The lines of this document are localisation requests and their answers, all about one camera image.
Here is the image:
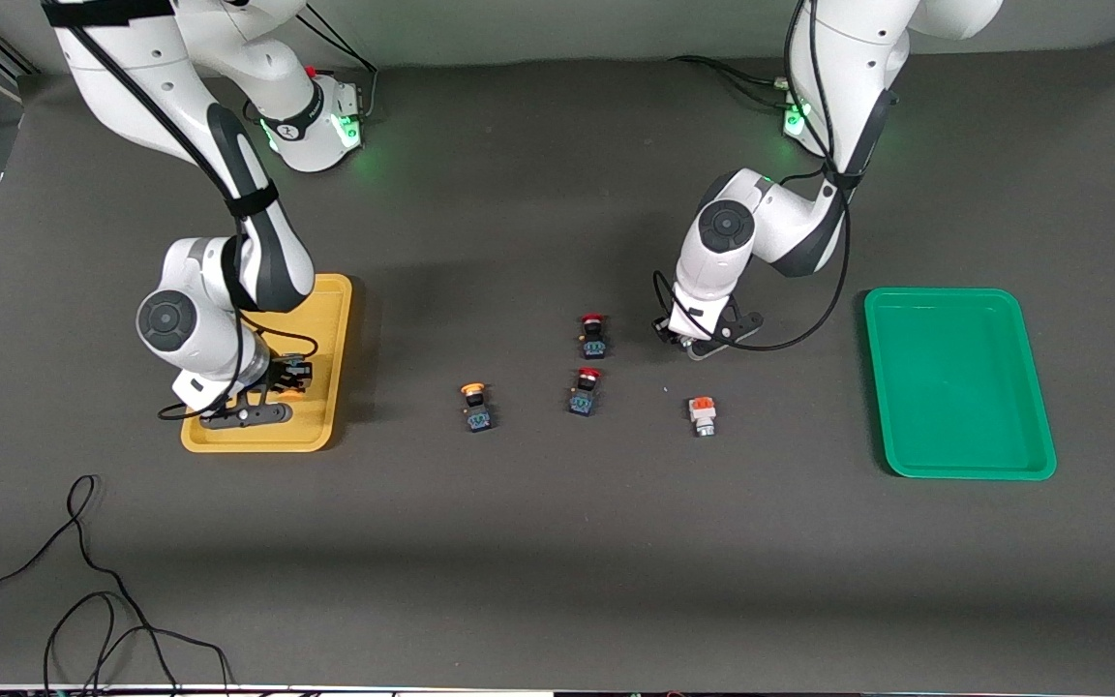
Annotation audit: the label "yellow plastic tray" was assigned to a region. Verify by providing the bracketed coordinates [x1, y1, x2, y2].
[180, 274, 353, 454]

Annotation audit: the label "green plastic tray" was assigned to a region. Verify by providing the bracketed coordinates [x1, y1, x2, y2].
[864, 288, 1058, 482]

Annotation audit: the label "dark grey table cover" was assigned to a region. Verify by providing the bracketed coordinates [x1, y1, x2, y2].
[0, 39, 1115, 693]

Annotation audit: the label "loose black cable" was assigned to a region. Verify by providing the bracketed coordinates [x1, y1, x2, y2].
[0, 474, 234, 697]

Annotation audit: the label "black left arm base cables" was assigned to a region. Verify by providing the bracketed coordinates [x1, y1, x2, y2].
[669, 53, 796, 107]

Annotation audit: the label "black arm base cables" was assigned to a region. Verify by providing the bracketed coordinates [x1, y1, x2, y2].
[669, 53, 796, 107]
[296, 5, 379, 122]

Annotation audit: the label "black right arm base cables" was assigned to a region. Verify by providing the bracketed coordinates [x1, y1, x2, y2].
[296, 5, 379, 122]

